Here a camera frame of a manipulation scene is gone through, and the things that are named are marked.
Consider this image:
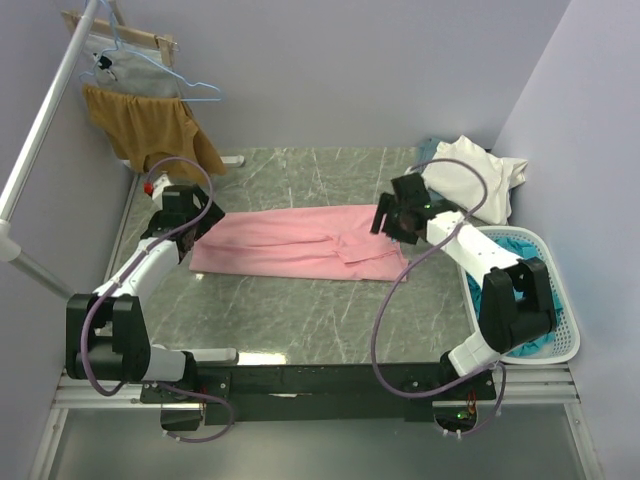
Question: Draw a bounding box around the pink t shirt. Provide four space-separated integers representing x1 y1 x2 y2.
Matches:
190 205 408 281

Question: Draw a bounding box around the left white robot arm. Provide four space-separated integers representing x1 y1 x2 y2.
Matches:
65 185 225 402

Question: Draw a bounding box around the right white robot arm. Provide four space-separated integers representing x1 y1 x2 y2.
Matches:
371 173 557 399

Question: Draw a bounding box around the white folded t shirt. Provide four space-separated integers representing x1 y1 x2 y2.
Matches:
408 135 528 225

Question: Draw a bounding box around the blue-grey folded t shirt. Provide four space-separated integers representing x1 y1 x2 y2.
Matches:
416 137 441 163

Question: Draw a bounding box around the white rack foot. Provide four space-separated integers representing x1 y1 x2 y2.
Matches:
120 154 245 173

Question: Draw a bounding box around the mustard brown hanging garment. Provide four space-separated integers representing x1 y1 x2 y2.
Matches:
83 85 227 184

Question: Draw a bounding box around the grey hanging garment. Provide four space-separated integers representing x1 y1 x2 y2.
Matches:
79 35 181 98

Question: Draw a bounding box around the wooden clip hanger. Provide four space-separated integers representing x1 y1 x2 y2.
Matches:
86 19 179 67

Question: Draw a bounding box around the white clothes rack pole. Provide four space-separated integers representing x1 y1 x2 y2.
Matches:
1 0 100 299

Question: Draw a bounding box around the black base beam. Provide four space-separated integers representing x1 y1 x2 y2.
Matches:
139 360 497 432

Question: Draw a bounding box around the white plastic laundry basket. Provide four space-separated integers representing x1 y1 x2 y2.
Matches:
479 226 580 366

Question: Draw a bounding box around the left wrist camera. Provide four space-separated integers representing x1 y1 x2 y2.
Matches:
143 173 173 199

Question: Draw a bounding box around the light blue wire hanger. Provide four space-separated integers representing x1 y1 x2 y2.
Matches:
78 1 222 103

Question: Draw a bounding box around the aluminium rail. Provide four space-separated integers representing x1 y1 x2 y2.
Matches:
53 363 582 410

